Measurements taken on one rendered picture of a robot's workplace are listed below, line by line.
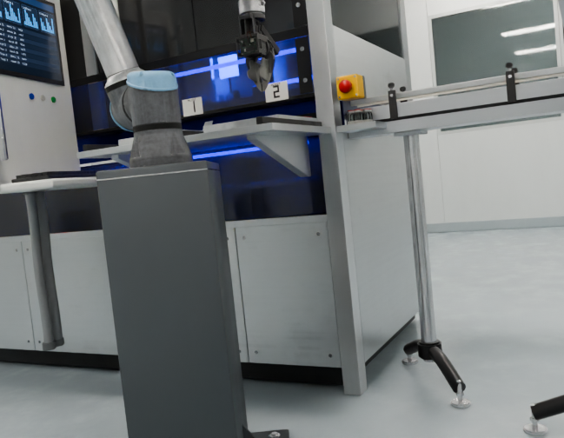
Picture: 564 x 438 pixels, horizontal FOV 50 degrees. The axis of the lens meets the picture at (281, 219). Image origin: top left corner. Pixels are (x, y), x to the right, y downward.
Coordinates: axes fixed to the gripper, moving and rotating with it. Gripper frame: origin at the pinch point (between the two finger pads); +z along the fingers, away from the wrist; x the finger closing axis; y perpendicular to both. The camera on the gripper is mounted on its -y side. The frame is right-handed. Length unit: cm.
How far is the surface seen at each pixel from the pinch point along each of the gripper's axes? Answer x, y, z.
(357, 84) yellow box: 20.8, -22.7, 0.6
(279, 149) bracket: 1.9, -2.4, 18.2
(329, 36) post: 11.9, -26.0, -16.3
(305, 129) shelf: 10.4, -3.6, 13.4
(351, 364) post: 10, -23, 90
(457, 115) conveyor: 48, -34, 13
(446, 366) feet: 39, -27, 90
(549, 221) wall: 44, -481, 95
